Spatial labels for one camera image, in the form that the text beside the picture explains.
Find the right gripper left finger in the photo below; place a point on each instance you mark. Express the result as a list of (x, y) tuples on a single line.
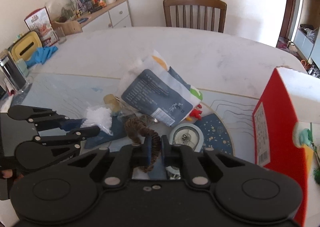
[(124, 161)]

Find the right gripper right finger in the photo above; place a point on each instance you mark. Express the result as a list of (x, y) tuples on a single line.
[(187, 161)]

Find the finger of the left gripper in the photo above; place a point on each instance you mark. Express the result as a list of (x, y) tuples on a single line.
[(55, 121), (75, 135)]

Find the white plastic bag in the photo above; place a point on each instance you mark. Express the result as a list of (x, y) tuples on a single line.
[(98, 116)]

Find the red keychain figure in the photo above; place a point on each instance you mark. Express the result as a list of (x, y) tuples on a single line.
[(195, 113)]

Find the blue grey paper packet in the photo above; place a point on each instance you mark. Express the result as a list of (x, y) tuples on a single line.
[(154, 88)]

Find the yellow small box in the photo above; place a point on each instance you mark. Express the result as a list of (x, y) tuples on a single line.
[(309, 157)]

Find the green tassel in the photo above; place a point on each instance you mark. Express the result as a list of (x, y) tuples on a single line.
[(316, 175)]

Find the teal egg-shaped toy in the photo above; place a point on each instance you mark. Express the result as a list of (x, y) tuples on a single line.
[(306, 138)]

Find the person's left hand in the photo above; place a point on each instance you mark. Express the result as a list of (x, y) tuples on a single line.
[(6, 174)]

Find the black tall tumbler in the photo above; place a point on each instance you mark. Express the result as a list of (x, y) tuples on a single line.
[(12, 72)]

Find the blue cloth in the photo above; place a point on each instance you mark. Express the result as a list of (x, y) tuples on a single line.
[(41, 55)]

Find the yellow tissue box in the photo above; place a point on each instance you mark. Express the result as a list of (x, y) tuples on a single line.
[(26, 46)]

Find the drinking glass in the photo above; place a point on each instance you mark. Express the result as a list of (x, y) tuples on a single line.
[(60, 35)]

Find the red white snack bag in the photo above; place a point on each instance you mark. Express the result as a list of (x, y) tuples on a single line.
[(39, 21)]

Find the red cardboard shoe box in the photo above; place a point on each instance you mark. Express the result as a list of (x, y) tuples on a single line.
[(289, 104)]

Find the white wooden sideboard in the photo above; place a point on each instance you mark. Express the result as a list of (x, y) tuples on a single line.
[(114, 15)]

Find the wooden dining chair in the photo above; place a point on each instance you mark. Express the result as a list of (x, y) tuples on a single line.
[(207, 15)]

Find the red patterned rug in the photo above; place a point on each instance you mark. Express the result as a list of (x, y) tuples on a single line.
[(283, 44)]

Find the orange slippers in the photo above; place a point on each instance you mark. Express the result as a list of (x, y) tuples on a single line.
[(305, 64)]

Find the dark wooden door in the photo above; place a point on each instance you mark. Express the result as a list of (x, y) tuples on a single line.
[(288, 18)]

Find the white cabinet wall unit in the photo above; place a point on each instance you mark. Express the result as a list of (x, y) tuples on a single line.
[(307, 34)]

